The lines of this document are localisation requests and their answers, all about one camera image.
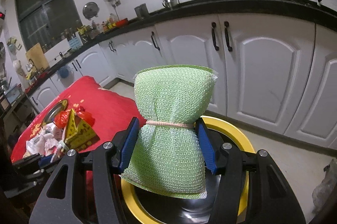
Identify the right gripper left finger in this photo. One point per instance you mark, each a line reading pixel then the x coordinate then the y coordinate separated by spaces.
pixel 83 185

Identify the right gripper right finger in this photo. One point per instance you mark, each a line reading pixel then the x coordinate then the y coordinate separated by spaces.
pixel 270 197

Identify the white printed plastic bag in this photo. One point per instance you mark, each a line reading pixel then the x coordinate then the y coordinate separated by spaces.
pixel 46 141

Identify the yellow paper box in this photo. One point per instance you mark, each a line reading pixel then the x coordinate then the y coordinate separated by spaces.
pixel 79 137

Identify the red plastic bag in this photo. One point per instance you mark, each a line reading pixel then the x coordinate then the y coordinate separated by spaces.
pixel 62 118

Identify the green mesh scrub sponge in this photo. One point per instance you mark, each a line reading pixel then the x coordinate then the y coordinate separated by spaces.
pixel 167 158

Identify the yellow rimmed trash bin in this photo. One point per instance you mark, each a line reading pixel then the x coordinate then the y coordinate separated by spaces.
pixel 148 207

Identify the dark kitchen window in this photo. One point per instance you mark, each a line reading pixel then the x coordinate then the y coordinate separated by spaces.
pixel 46 21

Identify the round yellow metal tray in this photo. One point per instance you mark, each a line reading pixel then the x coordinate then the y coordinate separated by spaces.
pixel 60 106

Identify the red floral blanket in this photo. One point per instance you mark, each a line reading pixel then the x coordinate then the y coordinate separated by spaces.
pixel 111 111

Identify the wooden cutting board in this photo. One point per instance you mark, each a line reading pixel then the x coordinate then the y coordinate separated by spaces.
pixel 36 58

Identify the hanging pot lid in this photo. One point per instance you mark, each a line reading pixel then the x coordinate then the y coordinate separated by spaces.
pixel 90 10

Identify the red bowl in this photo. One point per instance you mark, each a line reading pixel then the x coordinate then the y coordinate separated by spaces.
pixel 122 23

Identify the grey metal canister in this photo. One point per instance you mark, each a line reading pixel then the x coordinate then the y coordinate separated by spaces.
pixel 141 11

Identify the steel teapot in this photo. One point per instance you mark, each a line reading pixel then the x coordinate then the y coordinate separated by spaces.
pixel 170 3

